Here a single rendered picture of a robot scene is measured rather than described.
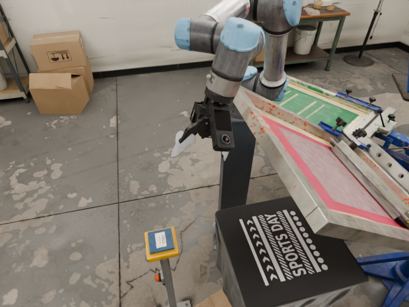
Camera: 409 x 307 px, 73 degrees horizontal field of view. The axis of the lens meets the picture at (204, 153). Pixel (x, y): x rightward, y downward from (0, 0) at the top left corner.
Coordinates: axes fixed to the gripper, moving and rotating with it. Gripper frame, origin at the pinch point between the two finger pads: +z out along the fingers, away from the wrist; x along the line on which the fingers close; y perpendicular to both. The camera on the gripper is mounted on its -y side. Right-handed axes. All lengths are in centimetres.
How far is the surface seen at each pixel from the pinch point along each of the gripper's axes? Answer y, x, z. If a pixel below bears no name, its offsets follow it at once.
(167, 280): 10, -11, 85
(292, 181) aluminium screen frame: -17.0, -14.9, -10.5
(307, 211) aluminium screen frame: -24.7, -14.7, -9.8
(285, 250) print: -4, -49, 41
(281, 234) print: 3, -50, 41
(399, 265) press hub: 6, -178, 90
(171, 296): 10, -17, 104
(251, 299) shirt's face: -18, -29, 47
